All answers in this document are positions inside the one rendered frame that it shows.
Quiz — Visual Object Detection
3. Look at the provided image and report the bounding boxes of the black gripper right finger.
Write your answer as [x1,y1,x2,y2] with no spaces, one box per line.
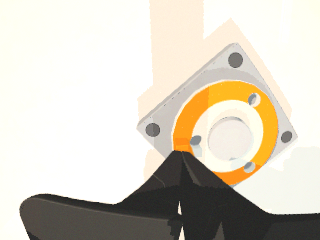
[179,151,320,240]

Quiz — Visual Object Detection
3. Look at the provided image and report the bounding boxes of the orange round plate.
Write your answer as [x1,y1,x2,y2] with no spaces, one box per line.
[171,79,277,185]

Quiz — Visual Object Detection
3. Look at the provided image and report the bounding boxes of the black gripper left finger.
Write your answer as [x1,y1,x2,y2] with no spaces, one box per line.
[19,151,184,240]

